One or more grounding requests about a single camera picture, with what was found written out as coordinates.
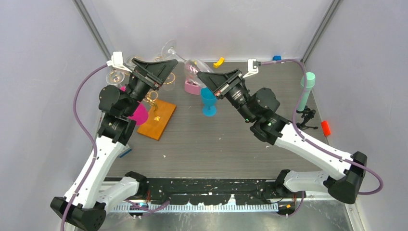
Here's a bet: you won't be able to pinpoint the orange wooden rack base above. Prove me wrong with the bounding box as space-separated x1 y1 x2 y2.
137 99 177 141

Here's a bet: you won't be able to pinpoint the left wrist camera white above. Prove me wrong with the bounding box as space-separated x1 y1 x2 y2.
106 51 134 73

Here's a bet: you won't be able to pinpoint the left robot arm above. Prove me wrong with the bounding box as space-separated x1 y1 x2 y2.
50 52 178 231

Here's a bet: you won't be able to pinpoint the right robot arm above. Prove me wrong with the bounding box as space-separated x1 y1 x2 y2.
197 69 368 204

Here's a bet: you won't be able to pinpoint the orange red block by wall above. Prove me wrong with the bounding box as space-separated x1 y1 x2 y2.
321 120 331 137

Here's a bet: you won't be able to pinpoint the clear wine glass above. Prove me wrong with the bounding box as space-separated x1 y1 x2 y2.
161 40 213 88
161 72 176 91
125 56 137 69
105 70 125 87

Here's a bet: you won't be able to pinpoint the mint green microphone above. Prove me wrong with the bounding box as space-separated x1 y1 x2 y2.
296 72 316 112

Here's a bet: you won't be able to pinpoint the blue block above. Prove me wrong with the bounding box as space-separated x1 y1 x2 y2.
272 55 282 61

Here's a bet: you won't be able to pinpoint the blue plastic wine glass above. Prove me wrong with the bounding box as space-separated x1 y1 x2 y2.
200 88 217 117

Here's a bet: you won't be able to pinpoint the green blue toy bricks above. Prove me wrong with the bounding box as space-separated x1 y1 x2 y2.
118 147 132 158

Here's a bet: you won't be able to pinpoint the pink metronome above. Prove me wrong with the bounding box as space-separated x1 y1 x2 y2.
184 80 202 95

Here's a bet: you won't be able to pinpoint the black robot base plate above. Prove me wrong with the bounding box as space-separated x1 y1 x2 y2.
131 178 304 205

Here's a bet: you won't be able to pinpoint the yellow curved block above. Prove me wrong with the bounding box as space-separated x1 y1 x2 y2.
213 57 225 69

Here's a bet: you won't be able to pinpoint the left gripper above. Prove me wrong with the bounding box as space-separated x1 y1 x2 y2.
123 59 178 117

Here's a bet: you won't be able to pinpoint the gold wire glass rack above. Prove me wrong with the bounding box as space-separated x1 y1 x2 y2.
108 71 161 117

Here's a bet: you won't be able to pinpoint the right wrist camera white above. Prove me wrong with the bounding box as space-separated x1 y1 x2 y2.
242 59 261 79

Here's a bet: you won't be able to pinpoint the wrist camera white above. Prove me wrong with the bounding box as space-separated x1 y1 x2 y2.
106 51 134 73
242 59 261 79

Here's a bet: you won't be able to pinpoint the pink plastic wine glass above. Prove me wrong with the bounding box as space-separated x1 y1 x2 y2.
128 102 149 126

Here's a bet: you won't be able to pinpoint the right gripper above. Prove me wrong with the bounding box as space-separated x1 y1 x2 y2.
197 69 256 123

